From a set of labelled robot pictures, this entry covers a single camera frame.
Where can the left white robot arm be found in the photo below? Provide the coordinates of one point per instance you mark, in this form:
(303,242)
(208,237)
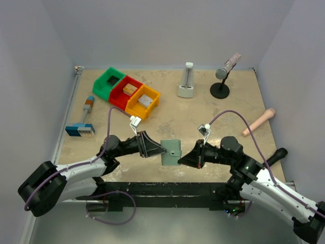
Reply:
(50,184)

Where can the toy block hammer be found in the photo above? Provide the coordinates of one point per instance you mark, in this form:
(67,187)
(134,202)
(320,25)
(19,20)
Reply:
(82,129)

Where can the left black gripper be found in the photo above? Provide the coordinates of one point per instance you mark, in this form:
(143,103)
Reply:
(141,145)

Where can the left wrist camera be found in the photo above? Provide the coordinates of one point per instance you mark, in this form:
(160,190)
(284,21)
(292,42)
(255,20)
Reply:
(135,121)

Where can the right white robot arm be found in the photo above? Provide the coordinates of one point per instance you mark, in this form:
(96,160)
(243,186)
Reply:
(253,181)

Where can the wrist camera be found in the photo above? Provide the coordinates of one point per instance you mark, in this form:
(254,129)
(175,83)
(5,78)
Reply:
(205,130)
(135,121)

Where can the grey glitter microphone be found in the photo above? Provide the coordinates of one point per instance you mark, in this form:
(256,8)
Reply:
(227,66)

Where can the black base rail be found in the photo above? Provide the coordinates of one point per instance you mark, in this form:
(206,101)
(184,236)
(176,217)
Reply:
(210,195)

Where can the black microphone stand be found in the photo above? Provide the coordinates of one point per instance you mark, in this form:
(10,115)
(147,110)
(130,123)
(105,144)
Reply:
(220,90)

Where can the black item in green bin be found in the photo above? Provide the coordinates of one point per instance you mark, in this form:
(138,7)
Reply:
(112,80)

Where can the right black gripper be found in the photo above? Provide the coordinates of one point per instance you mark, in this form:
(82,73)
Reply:
(199,153)

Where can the yellow plastic bin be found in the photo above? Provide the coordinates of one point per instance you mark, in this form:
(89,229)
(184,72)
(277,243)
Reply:
(134,108)

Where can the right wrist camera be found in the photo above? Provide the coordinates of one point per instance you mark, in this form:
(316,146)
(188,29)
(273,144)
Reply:
(205,130)

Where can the card stack in red bin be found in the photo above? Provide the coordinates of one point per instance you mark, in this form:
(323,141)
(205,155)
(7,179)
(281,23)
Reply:
(129,89)

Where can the aluminium frame rail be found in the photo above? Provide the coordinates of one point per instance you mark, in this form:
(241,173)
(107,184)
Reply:
(30,221)

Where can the green plastic bin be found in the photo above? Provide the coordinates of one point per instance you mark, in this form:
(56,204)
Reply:
(103,86)

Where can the green card holder wallet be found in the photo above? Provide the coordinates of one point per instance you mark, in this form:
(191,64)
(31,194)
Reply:
(173,152)

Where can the white metronome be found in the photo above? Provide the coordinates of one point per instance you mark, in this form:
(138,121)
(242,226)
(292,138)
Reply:
(186,88)

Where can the card stack in yellow bin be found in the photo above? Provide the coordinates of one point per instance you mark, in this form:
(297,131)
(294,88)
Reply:
(145,101)

